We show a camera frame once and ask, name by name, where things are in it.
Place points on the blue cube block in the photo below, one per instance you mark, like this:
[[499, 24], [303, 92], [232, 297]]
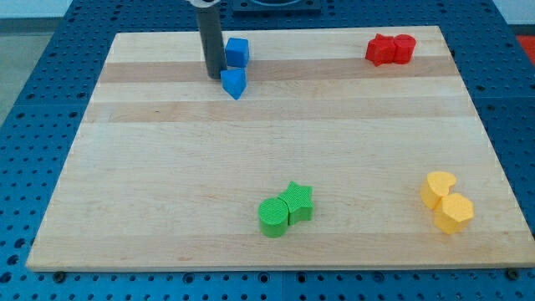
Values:
[[237, 52]]

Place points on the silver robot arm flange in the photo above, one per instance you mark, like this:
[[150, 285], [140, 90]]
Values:
[[203, 3]]

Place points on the blue triangle block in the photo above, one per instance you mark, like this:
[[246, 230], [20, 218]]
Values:
[[234, 82]]

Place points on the green star block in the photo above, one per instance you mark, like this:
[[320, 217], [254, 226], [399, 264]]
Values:
[[299, 202]]

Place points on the green cylinder block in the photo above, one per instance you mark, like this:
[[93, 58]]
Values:
[[273, 217]]

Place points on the light wooden board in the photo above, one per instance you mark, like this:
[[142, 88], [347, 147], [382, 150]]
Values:
[[167, 171]]

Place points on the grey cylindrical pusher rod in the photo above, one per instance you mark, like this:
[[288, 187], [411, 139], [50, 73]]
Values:
[[210, 29]]

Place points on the red star block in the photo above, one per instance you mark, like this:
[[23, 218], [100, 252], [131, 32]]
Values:
[[380, 50]]

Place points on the red cylinder block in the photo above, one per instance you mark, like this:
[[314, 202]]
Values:
[[404, 48]]

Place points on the yellow heart block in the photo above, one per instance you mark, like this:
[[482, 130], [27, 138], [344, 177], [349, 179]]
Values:
[[436, 185]]

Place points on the yellow hexagon block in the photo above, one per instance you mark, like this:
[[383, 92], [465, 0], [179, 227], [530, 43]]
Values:
[[453, 213]]

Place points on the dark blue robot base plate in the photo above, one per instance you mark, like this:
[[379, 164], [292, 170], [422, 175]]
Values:
[[245, 7]]

